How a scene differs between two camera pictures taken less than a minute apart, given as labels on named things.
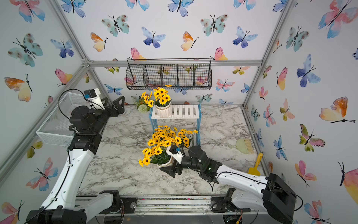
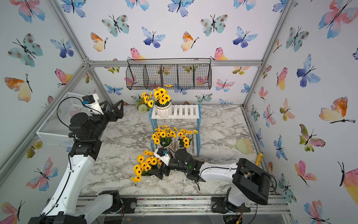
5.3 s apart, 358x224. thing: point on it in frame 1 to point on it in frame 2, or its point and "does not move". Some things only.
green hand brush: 244,145 does not move
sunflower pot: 163,103 does not move
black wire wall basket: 169,73 does not move
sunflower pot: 164,136 to 146,162
